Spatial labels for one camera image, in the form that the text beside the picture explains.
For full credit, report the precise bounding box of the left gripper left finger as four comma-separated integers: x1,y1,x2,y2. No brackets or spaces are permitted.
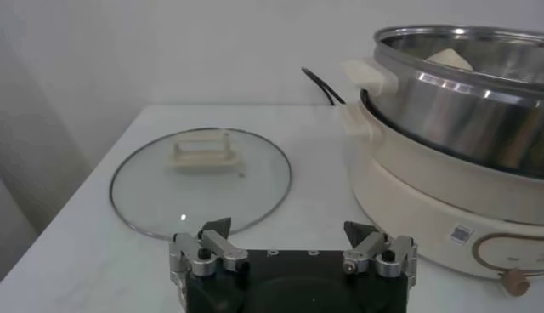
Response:
168,216,250,299

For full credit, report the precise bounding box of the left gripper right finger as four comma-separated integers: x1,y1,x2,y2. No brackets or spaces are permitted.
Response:
342,219,420,287

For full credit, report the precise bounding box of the glass pot lid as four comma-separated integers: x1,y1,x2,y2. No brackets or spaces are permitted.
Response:
109,126,293,240

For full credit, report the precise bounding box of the white steamed baozi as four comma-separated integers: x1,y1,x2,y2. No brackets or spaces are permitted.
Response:
424,47,475,72

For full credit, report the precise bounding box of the stainless steel steamer insert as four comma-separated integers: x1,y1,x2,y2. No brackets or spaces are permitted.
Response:
339,24,544,179

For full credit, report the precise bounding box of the cream electric cooker base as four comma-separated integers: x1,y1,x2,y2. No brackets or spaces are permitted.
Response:
342,101,544,299

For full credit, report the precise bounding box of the black cooker power cord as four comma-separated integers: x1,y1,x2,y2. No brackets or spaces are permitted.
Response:
300,66,346,106

